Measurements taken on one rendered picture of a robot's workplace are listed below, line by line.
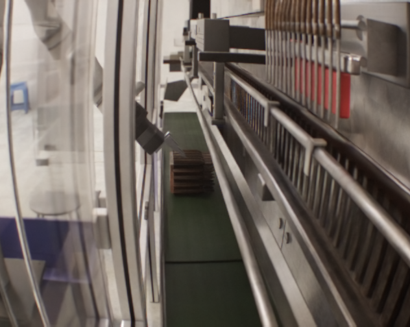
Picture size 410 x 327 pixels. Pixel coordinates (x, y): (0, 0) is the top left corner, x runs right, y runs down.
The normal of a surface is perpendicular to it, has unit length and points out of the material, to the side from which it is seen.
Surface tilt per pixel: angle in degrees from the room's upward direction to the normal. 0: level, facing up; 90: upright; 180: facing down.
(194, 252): 2
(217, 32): 90
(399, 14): 90
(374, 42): 90
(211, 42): 90
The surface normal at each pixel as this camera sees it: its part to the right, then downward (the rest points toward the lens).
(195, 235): 0.01, -0.96
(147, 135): -0.17, 0.04
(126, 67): 0.07, 0.32
